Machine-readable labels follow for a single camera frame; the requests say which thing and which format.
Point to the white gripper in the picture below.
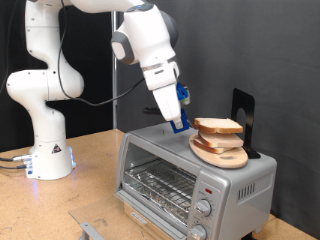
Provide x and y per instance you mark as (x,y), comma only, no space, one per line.
(168,100)

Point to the spatula with blue grip block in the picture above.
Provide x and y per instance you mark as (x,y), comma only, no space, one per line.
(185,125)

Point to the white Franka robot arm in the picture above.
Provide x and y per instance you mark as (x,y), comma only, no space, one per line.
(46,133)

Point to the red oven indicator light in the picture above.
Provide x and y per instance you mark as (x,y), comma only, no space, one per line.
(208,191)

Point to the silver toaster oven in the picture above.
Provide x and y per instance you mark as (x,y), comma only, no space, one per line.
(220,186)

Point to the silver oven knob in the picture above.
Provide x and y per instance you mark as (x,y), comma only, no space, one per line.
(198,232)
(202,207)

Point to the round wooden cutting board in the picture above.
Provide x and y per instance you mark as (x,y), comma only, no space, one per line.
(230,161)

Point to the vertical metal pole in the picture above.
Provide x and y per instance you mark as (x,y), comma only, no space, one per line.
(114,113)

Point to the black metal bookend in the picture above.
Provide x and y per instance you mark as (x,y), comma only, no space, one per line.
(245,100)

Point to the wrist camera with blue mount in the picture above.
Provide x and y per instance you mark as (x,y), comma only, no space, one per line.
(182,92)

